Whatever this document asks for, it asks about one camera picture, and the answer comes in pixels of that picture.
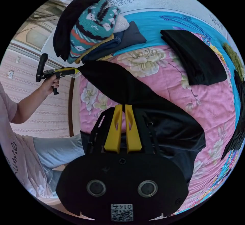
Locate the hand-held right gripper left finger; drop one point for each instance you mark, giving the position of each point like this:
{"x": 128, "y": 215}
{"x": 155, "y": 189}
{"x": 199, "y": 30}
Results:
{"x": 114, "y": 133}

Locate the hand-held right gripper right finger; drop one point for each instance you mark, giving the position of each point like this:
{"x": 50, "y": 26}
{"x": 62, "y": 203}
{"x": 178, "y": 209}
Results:
{"x": 133, "y": 135}

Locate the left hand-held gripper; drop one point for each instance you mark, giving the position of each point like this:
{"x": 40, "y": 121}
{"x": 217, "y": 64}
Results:
{"x": 66, "y": 73}

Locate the black long sleeve shirt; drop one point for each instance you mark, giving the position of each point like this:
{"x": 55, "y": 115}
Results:
{"x": 145, "y": 102}

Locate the person's left forearm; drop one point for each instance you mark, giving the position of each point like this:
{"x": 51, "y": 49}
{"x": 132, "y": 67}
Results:
{"x": 28, "y": 106}

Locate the person's left hand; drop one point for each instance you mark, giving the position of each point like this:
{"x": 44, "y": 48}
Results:
{"x": 50, "y": 84}

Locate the pile of clothes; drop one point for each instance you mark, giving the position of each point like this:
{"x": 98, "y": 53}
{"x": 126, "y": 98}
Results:
{"x": 90, "y": 28}

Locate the bed with pink floral quilt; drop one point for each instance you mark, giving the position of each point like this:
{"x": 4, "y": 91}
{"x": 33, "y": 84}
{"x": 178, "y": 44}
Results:
{"x": 212, "y": 104}

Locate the person's body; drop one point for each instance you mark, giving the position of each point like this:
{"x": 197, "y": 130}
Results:
{"x": 24, "y": 152}

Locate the folded black garment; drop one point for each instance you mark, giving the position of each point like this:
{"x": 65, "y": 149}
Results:
{"x": 195, "y": 56}

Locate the crumpled black garment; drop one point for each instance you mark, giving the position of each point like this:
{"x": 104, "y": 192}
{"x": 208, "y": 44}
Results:
{"x": 236, "y": 129}

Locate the green fuzzy garment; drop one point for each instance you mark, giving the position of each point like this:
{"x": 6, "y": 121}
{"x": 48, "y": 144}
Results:
{"x": 234, "y": 58}

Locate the white wall socket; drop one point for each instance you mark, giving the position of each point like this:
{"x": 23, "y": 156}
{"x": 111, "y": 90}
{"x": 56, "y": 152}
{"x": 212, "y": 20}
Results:
{"x": 18, "y": 59}
{"x": 10, "y": 74}

